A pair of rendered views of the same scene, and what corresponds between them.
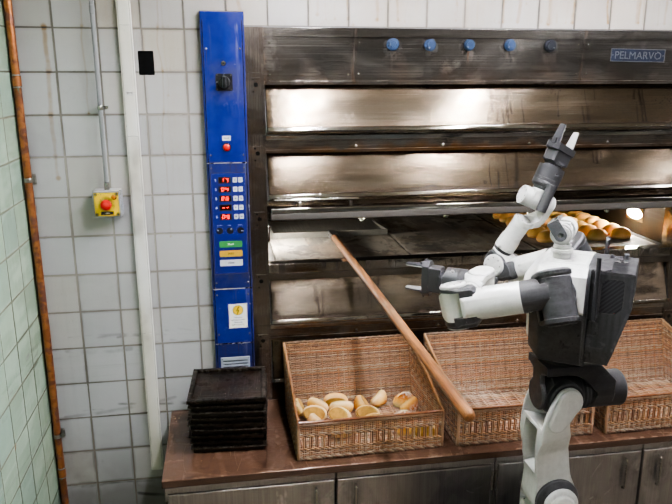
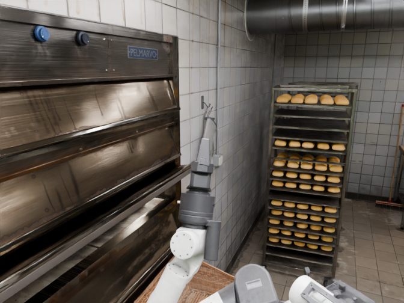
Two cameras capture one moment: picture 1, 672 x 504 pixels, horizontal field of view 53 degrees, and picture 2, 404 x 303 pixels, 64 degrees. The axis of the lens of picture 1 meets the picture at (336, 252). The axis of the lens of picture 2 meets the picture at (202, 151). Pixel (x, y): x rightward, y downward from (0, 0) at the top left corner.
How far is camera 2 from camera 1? 1.86 m
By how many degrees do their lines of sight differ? 55
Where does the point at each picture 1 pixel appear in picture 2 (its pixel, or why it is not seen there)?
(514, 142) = (67, 153)
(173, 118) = not seen: outside the picture
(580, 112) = (117, 109)
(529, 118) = (79, 122)
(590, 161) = (127, 152)
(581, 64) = (109, 61)
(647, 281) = (168, 229)
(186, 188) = not seen: outside the picture
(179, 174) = not seen: outside the picture
